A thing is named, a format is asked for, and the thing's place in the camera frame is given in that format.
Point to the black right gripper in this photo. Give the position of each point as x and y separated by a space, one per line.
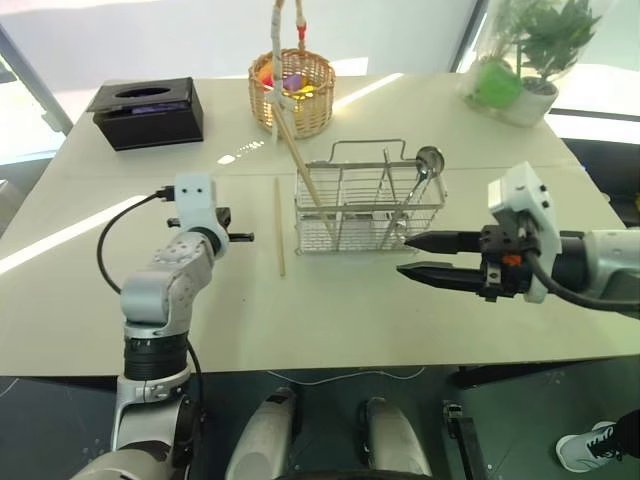
502 272

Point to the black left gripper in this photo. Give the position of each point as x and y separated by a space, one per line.
223 219

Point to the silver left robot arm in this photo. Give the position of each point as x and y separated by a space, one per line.
165 287

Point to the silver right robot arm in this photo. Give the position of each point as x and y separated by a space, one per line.
607 255

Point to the metal spoon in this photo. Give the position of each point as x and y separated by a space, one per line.
430 160

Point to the wooden chopstick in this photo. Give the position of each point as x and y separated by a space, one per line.
279 227
300 160

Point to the black tissue box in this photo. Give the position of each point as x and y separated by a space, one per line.
150 117

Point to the orange toy block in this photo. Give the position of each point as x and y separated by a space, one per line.
265 75

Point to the yellow toy block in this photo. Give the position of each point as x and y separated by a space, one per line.
302 92

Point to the purple toy block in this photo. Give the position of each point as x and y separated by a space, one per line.
294 81

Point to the black metal stand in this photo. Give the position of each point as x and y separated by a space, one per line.
465 440

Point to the plastic-wrapped plant with green pot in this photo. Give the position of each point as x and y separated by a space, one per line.
492 82

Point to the grey rounded right robot leg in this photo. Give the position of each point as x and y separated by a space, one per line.
395 440

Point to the grey rounded robot leg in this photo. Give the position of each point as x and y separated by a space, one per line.
395 440
260 440

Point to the grey rounded left robot leg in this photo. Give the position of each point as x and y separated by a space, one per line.
260 440

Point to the white sneaker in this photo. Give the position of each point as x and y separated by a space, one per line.
587 447

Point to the green plant in white pot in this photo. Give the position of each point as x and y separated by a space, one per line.
547 45

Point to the black trouser leg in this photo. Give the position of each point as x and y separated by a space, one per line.
630 435

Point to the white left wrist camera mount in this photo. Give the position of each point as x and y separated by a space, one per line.
196 197

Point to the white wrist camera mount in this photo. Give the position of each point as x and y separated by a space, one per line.
196 197
525 192

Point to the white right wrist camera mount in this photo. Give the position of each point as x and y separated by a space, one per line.
525 192

